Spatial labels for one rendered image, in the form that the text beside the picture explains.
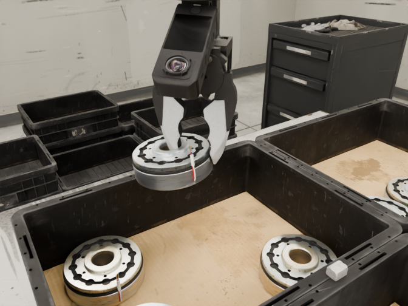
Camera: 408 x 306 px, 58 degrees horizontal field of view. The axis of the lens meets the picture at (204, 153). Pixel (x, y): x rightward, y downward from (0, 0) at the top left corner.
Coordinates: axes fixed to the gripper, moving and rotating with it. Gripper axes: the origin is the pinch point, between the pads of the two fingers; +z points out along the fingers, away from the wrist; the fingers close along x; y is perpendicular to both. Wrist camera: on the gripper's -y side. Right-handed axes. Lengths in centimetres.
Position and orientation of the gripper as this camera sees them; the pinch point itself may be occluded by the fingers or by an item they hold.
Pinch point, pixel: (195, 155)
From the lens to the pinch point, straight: 48.0
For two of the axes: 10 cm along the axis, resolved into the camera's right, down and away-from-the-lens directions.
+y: 1.9, -4.6, 8.7
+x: -9.8, -0.9, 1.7
